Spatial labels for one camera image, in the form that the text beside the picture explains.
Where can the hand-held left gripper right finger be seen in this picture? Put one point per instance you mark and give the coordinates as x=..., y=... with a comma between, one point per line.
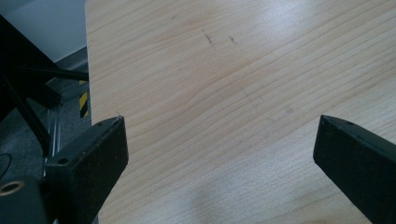
x=361, y=161

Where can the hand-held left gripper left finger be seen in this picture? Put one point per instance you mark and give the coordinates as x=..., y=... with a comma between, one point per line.
x=90, y=165

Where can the yellow black hazard tape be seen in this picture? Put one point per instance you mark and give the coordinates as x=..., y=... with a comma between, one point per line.
x=83, y=104

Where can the black metal stand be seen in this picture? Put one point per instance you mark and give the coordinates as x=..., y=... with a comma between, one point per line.
x=21, y=71

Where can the aluminium frame rail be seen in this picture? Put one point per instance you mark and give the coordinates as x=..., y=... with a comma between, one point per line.
x=55, y=130

